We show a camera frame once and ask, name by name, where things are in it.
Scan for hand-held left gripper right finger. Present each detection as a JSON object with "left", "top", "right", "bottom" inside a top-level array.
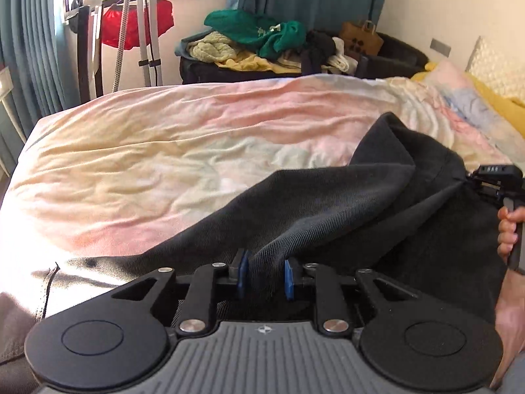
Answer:
[{"left": 283, "top": 258, "right": 425, "bottom": 335}]

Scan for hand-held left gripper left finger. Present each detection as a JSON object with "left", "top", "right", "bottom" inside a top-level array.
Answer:
[{"left": 111, "top": 248, "right": 251, "bottom": 335}]

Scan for black pants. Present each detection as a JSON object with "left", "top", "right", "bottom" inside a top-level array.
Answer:
[{"left": 0, "top": 112, "right": 509, "bottom": 364}]

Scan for person's right hand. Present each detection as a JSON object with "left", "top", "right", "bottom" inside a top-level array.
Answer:
[{"left": 497, "top": 206, "right": 525, "bottom": 261}]

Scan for pastel pillow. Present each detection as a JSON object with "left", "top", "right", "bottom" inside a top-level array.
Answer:
[{"left": 422, "top": 58, "right": 525, "bottom": 161}]

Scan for bed with pink blanket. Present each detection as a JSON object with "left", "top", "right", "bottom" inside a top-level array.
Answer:
[{"left": 0, "top": 59, "right": 525, "bottom": 296}]

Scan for white garment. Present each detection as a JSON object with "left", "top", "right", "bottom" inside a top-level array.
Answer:
[{"left": 326, "top": 37, "right": 359, "bottom": 74}]

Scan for brown paper bag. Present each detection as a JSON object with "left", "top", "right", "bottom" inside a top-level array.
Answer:
[{"left": 339, "top": 20, "right": 384, "bottom": 56}]

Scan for black suitcase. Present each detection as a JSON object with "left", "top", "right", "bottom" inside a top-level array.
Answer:
[{"left": 179, "top": 39, "right": 312, "bottom": 85}]

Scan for black garment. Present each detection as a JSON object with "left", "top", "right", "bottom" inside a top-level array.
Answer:
[{"left": 301, "top": 29, "right": 337, "bottom": 75}]

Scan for yellow cloth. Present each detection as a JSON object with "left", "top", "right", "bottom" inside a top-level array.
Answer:
[{"left": 215, "top": 53, "right": 273, "bottom": 72}]

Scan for pale yellow knitted garment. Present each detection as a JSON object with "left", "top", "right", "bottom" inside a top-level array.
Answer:
[{"left": 188, "top": 32, "right": 239, "bottom": 63}]

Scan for green garment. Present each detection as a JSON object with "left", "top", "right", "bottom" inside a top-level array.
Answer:
[{"left": 204, "top": 9, "right": 307, "bottom": 60}]

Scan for garment steamer stand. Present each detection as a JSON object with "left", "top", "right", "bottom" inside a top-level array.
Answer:
[{"left": 113, "top": 0, "right": 165, "bottom": 93}]

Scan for red garment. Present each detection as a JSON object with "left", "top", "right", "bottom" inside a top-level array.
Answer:
[{"left": 100, "top": 0, "right": 174, "bottom": 49}]

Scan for grey wall switch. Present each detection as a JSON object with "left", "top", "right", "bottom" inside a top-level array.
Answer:
[{"left": 430, "top": 38, "right": 452, "bottom": 57}]

